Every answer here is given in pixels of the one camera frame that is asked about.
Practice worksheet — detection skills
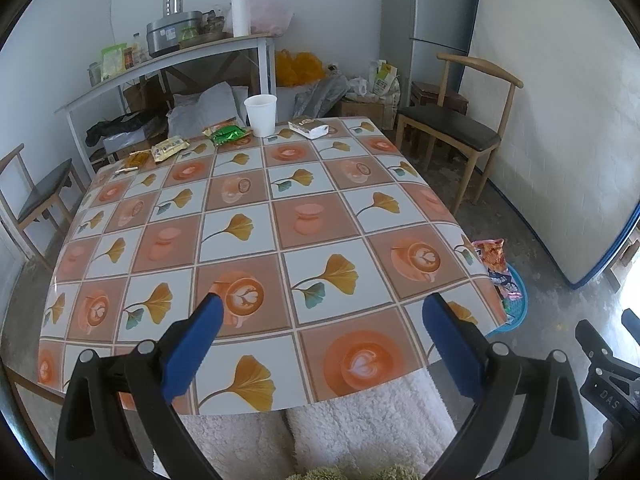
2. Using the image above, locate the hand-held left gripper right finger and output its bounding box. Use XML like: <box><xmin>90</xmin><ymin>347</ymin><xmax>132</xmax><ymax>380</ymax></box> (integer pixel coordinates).
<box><xmin>422</xmin><ymin>292</ymin><xmax>591</xmax><ymax>480</ymax></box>

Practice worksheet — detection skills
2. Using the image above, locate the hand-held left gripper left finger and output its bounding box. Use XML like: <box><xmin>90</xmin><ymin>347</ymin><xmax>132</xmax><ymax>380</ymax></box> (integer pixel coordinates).
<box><xmin>55</xmin><ymin>292</ymin><xmax>224</xmax><ymax>480</ymax></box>

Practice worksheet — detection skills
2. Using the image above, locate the blue plastic basin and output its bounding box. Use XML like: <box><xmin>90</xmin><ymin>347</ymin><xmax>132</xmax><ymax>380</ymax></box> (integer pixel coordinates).
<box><xmin>480</xmin><ymin>260</ymin><xmax>530</xmax><ymax>337</ymax></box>

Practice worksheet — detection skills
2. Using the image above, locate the blue pink snack bag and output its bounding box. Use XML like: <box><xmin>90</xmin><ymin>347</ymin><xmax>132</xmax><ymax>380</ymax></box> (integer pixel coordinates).
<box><xmin>472</xmin><ymin>238</ymin><xmax>523</xmax><ymax>301</ymax></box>

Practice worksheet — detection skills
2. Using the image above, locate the olive fuzzy cloth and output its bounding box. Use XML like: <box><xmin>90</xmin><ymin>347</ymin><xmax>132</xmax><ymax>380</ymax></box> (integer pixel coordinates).
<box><xmin>292</xmin><ymin>462</ymin><xmax>426</xmax><ymax>480</ymax></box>

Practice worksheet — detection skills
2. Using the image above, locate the yellow snack packet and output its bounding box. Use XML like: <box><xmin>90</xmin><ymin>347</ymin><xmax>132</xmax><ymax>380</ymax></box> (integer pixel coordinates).
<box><xmin>151</xmin><ymin>136</ymin><xmax>190</xmax><ymax>163</ymax></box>

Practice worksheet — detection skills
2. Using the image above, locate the small green foil packet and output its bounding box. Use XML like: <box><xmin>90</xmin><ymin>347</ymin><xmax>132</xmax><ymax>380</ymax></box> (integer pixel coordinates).
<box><xmin>202</xmin><ymin>125</ymin><xmax>251</xmax><ymax>147</ymax></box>

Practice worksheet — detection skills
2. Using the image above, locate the wooden chair dark seat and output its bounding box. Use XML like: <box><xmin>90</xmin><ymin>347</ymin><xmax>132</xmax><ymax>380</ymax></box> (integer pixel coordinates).
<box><xmin>395</xmin><ymin>52</ymin><xmax>525</xmax><ymax>216</ymax></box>
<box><xmin>0</xmin><ymin>144</ymin><xmax>88</xmax><ymax>261</ymax></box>

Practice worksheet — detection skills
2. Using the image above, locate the black plastic bag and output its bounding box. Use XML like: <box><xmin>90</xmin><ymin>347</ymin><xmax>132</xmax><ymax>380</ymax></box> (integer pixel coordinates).
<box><xmin>86</xmin><ymin>112</ymin><xmax>166</xmax><ymax>147</ymax></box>

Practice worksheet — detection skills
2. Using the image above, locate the white paper cup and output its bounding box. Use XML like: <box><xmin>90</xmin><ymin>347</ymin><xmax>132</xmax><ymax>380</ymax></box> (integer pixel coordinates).
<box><xmin>244</xmin><ymin>94</ymin><xmax>277</xmax><ymax>137</ymax></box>

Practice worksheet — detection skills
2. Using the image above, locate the white plastic bag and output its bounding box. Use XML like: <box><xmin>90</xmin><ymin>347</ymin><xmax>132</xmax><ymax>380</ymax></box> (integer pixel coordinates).
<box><xmin>166</xmin><ymin>84</ymin><xmax>249</xmax><ymax>138</ymax></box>

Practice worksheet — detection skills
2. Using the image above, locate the gold cigarette pack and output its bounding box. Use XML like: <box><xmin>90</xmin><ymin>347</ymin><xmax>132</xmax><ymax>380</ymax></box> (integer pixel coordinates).
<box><xmin>289</xmin><ymin>119</ymin><xmax>329</xmax><ymax>140</ymax></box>

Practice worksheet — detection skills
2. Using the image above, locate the brown cardboard box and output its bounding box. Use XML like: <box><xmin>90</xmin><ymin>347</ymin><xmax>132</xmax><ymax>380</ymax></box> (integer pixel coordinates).
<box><xmin>340</xmin><ymin>99</ymin><xmax>387</xmax><ymax>121</ymax></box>
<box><xmin>122</xmin><ymin>77</ymin><xmax>168</xmax><ymax>111</ymax></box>

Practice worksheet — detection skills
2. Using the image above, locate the dark wooden stool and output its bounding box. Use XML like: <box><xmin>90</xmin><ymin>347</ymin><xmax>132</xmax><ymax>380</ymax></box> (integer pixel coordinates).
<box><xmin>410</xmin><ymin>81</ymin><xmax>470</xmax><ymax>117</ymax></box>

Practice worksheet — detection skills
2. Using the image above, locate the white mattress blue edge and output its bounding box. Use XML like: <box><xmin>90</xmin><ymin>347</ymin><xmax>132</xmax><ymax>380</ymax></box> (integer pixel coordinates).
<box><xmin>460</xmin><ymin>0</ymin><xmax>640</xmax><ymax>290</ymax></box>

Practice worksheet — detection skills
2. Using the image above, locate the white green sack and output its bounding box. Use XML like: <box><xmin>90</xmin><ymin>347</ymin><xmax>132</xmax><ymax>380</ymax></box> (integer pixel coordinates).
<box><xmin>367</xmin><ymin>60</ymin><xmax>401</xmax><ymax>101</ymax></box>

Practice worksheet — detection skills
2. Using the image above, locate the grey plastic bag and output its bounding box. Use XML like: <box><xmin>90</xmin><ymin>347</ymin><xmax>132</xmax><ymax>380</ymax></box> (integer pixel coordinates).
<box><xmin>295</xmin><ymin>72</ymin><xmax>351</xmax><ymax>118</ymax></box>

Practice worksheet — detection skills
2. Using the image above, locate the white console table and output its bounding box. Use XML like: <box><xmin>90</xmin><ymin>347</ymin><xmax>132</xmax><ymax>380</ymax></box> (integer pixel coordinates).
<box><xmin>55</xmin><ymin>32</ymin><xmax>277</xmax><ymax>161</ymax></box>

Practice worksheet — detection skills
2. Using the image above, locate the green food pouch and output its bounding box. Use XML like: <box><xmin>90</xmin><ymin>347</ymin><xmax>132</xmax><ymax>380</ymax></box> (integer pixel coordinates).
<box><xmin>101</xmin><ymin>44</ymin><xmax>128</xmax><ymax>82</ymax></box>

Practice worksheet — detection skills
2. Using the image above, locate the yellow plastic bag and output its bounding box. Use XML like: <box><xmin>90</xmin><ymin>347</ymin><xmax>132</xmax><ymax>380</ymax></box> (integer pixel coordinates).
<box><xmin>276</xmin><ymin>50</ymin><xmax>325</xmax><ymax>88</ymax></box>

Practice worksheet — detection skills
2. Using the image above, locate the grey rice cooker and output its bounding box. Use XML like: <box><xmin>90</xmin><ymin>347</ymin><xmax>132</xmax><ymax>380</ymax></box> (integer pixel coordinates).
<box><xmin>146</xmin><ymin>10</ymin><xmax>203</xmax><ymax>58</ymax></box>

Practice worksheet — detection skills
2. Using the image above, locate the paper towel roll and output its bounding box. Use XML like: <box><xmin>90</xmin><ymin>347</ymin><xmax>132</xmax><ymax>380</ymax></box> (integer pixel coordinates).
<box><xmin>231</xmin><ymin>0</ymin><xmax>252</xmax><ymax>38</ymax></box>

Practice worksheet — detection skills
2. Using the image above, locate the grey refrigerator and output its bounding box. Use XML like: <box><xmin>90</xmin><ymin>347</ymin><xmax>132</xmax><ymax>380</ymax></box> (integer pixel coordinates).
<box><xmin>382</xmin><ymin>0</ymin><xmax>486</xmax><ymax>111</ymax></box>

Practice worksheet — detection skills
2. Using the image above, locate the pink plastic bag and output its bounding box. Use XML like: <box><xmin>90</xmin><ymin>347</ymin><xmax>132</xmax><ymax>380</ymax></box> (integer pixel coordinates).
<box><xmin>247</xmin><ymin>0</ymin><xmax>296</xmax><ymax>37</ymax></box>

